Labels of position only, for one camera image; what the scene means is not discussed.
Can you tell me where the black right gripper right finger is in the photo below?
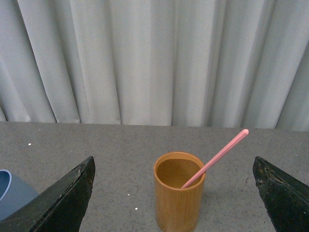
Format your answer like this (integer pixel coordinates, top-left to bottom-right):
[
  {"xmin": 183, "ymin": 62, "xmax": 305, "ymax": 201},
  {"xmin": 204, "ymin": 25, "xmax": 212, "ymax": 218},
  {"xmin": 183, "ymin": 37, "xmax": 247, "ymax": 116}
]
[{"xmin": 253, "ymin": 157, "xmax": 309, "ymax": 232}]

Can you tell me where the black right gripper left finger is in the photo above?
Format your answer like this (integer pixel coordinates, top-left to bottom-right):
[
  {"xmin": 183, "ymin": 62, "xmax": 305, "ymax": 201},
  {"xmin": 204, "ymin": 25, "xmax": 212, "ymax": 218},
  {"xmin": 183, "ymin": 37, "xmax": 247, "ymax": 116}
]
[{"xmin": 0, "ymin": 156, "xmax": 95, "ymax": 232}]

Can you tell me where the pink chopstick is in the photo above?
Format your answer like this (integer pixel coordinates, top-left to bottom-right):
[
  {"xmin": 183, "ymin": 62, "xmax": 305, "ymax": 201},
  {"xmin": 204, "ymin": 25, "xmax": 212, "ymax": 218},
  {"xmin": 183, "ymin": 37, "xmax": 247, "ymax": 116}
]
[{"xmin": 181, "ymin": 129, "xmax": 249, "ymax": 189}]

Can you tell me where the blue plastic cup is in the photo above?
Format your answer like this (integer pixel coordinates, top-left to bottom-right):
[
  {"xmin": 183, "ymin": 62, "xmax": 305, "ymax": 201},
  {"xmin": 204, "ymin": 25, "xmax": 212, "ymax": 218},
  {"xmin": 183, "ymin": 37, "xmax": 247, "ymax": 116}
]
[{"xmin": 0, "ymin": 170, "xmax": 39, "ymax": 221}]

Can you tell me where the bamboo chopstick holder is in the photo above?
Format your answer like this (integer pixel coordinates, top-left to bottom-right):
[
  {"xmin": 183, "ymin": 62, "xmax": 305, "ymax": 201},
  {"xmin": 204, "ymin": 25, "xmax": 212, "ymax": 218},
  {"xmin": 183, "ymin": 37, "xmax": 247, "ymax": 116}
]
[{"xmin": 154, "ymin": 151, "xmax": 206, "ymax": 232}]

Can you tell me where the white pleated curtain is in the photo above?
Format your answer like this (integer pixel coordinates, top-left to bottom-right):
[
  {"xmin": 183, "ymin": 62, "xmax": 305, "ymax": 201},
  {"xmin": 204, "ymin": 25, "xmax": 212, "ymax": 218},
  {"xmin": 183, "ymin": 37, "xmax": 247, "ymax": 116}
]
[{"xmin": 0, "ymin": 0, "xmax": 309, "ymax": 131}]

